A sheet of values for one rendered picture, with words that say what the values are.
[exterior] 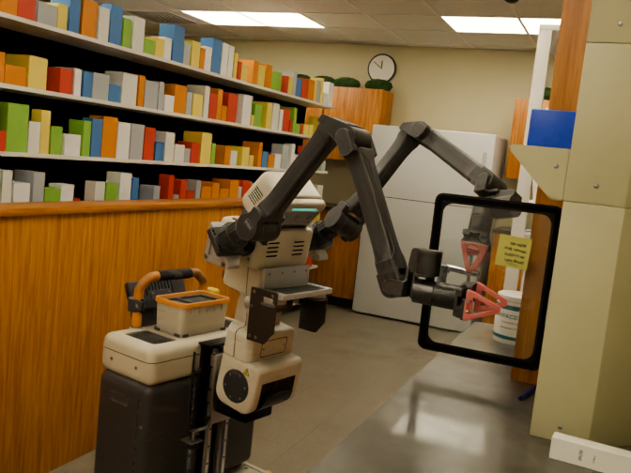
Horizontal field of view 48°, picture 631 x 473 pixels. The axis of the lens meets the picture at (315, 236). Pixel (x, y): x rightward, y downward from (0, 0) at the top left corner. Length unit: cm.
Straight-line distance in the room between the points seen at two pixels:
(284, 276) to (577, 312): 100
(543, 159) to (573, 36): 48
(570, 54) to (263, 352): 121
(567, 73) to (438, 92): 547
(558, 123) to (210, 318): 134
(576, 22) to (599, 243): 62
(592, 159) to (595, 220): 12
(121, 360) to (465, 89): 543
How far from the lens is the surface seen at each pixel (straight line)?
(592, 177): 144
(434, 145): 214
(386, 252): 167
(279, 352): 228
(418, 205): 655
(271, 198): 190
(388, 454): 131
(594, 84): 146
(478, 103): 717
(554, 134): 165
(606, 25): 147
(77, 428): 342
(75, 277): 316
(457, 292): 158
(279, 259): 217
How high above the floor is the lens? 144
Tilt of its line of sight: 6 degrees down
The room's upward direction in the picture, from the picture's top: 6 degrees clockwise
